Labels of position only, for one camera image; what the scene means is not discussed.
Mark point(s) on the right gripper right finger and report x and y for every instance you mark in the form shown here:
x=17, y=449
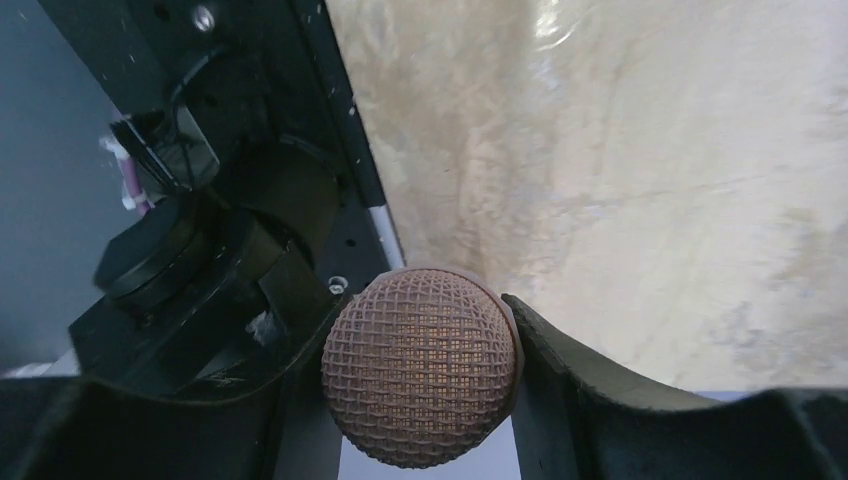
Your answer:
x=581, y=415

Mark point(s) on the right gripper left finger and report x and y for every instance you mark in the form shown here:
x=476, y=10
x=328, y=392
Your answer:
x=262, y=418

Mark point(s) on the pink microphone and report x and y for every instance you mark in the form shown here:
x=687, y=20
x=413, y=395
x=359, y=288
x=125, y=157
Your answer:
x=422, y=366

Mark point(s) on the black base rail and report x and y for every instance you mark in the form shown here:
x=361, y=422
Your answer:
x=241, y=142

